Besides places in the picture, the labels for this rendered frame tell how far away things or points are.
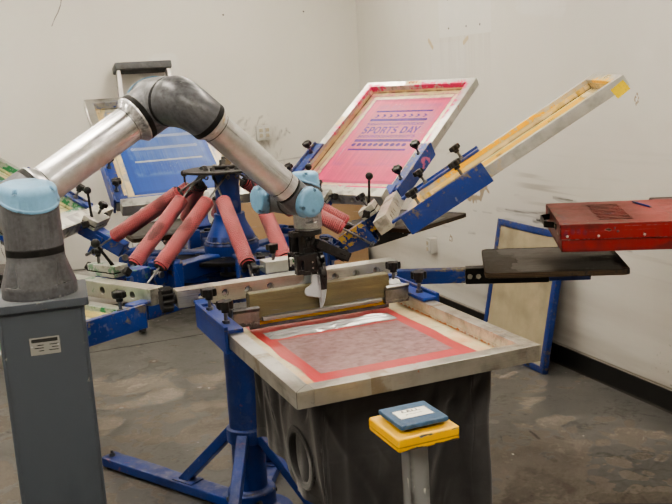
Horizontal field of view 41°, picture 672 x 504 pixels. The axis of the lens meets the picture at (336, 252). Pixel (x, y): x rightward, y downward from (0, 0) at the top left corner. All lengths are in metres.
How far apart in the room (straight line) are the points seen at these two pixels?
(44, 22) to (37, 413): 4.67
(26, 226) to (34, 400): 0.35
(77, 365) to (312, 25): 5.17
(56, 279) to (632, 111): 3.08
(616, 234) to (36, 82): 4.37
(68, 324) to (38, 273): 0.12
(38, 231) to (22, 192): 0.08
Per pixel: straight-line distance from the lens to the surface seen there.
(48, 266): 1.91
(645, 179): 4.36
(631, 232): 2.97
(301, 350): 2.22
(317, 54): 6.85
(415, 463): 1.77
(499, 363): 2.04
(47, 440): 1.98
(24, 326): 1.91
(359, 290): 2.49
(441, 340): 2.25
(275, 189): 2.17
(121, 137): 2.11
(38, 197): 1.89
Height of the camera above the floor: 1.61
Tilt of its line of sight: 11 degrees down
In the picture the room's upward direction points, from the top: 3 degrees counter-clockwise
